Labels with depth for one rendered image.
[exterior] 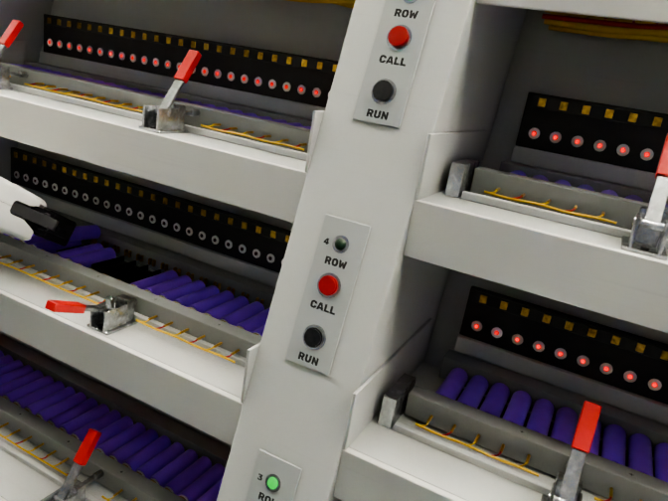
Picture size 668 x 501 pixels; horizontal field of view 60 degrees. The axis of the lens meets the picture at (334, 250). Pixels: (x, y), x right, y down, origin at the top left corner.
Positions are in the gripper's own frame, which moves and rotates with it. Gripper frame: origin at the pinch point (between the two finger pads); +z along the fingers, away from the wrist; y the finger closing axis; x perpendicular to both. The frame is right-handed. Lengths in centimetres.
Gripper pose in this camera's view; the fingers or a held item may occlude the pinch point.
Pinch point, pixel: (50, 226)
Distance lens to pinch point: 77.1
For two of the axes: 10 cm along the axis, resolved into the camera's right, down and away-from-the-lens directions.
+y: 8.8, 2.7, -3.9
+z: 3.1, 3.0, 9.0
